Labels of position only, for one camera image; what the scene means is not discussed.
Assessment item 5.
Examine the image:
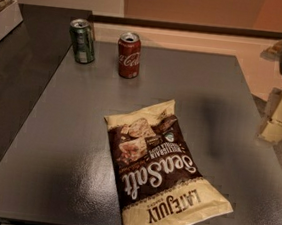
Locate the brown Late July chip bag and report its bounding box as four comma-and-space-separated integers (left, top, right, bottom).
105, 100, 232, 225

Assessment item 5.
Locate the red Coca-Cola can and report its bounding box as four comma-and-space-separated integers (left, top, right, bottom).
118, 32, 141, 79

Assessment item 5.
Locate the green soda can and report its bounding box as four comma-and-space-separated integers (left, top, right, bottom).
69, 18, 95, 64

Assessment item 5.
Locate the white box at left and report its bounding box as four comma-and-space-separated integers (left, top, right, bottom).
0, 0, 23, 41

